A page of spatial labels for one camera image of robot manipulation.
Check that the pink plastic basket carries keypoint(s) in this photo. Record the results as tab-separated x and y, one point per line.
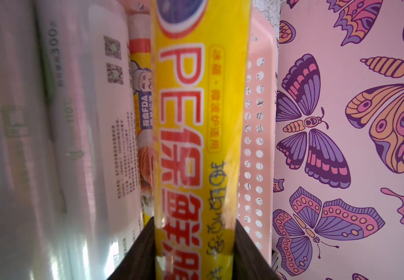
256	186

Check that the clear green wrap roll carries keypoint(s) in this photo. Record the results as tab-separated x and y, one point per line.
85	46
32	243

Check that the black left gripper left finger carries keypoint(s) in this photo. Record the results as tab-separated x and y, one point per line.
139	263

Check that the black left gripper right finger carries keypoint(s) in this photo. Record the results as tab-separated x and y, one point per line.
248	262

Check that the yellow wrap roll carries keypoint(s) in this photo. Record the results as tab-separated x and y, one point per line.
199	62
139	27

